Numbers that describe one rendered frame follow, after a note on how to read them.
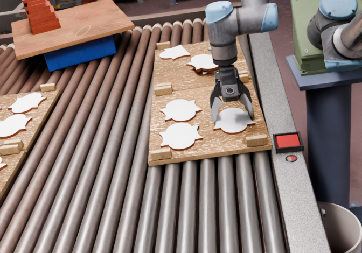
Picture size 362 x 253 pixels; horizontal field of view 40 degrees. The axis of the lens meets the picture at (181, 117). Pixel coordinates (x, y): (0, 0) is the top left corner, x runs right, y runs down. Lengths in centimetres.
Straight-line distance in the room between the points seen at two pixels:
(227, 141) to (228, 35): 30
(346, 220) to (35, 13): 155
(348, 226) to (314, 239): 93
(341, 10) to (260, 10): 39
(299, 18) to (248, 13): 57
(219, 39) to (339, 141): 84
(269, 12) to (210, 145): 40
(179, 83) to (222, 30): 47
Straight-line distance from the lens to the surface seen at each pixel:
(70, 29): 225
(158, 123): 156
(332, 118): 197
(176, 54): 200
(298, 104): 344
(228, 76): 140
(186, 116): 155
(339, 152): 207
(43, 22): 230
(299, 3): 193
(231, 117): 151
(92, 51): 217
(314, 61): 187
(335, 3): 169
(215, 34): 137
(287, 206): 121
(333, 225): 212
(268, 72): 182
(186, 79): 180
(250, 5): 138
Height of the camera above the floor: 172
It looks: 30 degrees down
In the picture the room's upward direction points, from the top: 10 degrees counter-clockwise
